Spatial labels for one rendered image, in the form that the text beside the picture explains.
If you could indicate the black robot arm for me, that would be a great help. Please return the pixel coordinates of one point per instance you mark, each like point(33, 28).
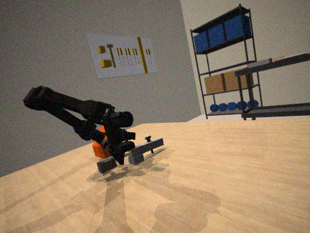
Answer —
point(45, 99)

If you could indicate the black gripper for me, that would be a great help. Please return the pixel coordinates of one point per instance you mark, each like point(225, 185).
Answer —
point(117, 148)

